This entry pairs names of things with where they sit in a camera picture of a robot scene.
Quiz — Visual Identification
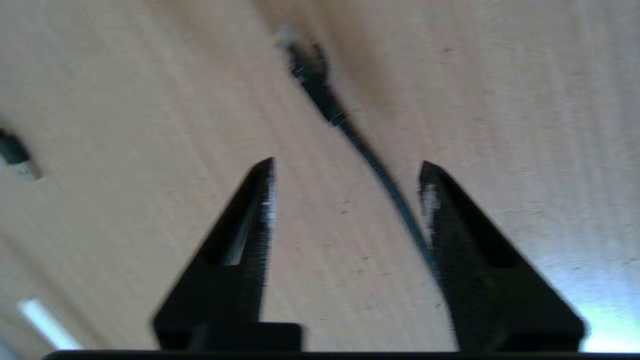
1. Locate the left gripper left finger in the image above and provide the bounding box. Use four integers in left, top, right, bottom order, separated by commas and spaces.
152, 157, 303, 351

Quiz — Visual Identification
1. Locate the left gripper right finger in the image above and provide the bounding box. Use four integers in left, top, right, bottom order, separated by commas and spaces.
419, 161, 586, 351

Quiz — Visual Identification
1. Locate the black ethernet cable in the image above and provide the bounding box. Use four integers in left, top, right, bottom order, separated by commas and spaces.
274, 30, 441, 281

